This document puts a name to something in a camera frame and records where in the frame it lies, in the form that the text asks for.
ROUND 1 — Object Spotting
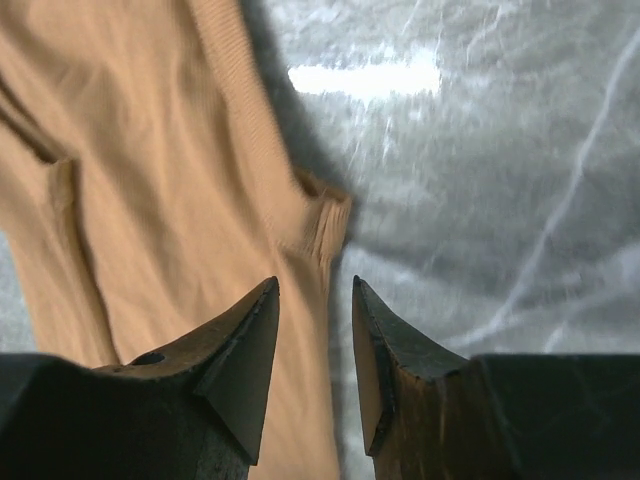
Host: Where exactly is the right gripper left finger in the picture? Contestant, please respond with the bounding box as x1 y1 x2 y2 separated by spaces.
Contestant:
89 277 279 479

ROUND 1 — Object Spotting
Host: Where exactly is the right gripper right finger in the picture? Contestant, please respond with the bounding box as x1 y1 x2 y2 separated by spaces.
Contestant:
352 277 500 479

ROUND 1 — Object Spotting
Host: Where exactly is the tan tank top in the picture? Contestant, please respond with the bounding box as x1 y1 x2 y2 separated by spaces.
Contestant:
1 1 351 479

